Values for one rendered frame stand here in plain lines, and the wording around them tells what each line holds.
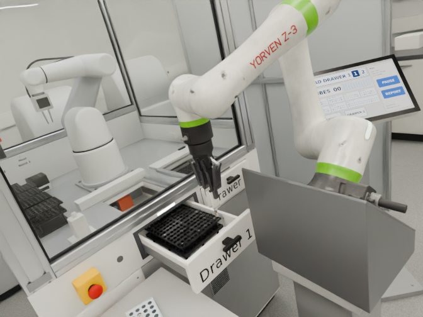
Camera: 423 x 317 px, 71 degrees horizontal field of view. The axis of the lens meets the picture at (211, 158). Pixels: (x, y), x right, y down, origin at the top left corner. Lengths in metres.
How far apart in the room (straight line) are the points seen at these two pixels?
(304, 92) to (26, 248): 0.92
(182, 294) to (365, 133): 0.72
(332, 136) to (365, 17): 1.40
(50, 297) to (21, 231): 0.21
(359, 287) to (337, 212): 0.21
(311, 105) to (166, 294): 0.76
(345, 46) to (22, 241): 2.08
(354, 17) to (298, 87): 1.27
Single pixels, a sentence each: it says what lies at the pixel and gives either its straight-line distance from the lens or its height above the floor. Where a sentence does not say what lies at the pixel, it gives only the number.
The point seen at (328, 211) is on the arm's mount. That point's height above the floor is 1.03.
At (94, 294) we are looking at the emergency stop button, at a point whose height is 0.88.
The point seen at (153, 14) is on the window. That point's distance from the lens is 1.09.
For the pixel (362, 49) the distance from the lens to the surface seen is 2.26.
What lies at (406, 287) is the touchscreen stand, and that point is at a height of 0.03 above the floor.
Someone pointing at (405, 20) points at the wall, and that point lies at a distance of 4.20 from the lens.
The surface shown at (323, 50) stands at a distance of 2.38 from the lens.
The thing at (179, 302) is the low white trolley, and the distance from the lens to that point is 1.00.
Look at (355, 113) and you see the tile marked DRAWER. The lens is 1.53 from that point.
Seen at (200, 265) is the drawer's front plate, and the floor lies 0.89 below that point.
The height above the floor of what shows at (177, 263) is 0.88.
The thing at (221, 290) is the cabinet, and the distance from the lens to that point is 1.47.
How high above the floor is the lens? 1.46
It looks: 21 degrees down
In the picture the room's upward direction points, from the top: 14 degrees counter-clockwise
